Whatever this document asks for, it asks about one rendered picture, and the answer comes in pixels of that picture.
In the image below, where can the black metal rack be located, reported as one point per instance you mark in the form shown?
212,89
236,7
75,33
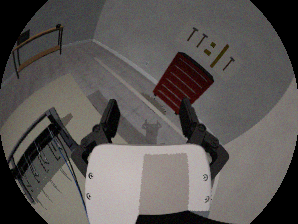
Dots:
40,142

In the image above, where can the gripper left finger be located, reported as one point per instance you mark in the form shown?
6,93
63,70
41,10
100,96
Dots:
106,128

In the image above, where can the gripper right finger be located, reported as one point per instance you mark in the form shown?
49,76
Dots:
197,134

